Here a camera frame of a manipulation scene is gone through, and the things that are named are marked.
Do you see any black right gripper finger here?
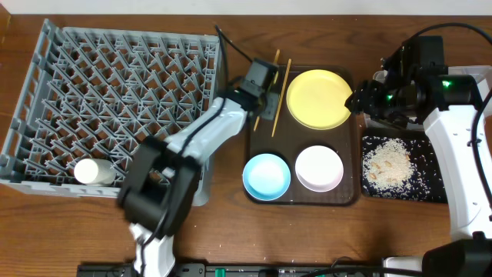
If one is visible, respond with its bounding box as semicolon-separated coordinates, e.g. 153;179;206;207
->
345;100;360;114
344;91;359;106

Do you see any wooden chopstick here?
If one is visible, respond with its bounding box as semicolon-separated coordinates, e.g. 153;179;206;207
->
271;58;292;138
253;48;281;132

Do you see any pile of rice scraps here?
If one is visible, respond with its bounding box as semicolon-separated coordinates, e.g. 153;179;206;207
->
361;137;443;199

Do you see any pink white bowl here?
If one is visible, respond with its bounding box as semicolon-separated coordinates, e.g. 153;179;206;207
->
294;145;344;192

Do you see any light blue bowl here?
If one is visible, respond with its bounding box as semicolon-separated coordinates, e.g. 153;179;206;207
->
242;153;291;202

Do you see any white cup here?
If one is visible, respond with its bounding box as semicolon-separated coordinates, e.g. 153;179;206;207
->
74;159;116;186

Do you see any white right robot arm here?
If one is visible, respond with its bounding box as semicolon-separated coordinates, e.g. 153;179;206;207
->
345;36;491;276

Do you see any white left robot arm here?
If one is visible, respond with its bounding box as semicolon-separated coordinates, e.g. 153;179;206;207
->
117;58;279;276

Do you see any black waste tray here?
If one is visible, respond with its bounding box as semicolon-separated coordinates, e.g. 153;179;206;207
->
361;126;449;204

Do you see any clear plastic waste bin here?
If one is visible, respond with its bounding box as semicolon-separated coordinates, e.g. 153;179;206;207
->
364;65;491;131

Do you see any yellow plate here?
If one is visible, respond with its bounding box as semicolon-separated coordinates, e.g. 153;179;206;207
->
286;69;352;130

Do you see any dark brown serving tray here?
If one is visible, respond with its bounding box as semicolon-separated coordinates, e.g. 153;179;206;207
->
241;64;361;208

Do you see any grey plastic dish rack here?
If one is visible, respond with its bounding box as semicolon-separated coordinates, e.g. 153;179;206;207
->
1;21;223;198

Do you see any black equipment strip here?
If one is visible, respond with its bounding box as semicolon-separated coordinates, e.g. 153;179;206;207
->
76;261;385;277

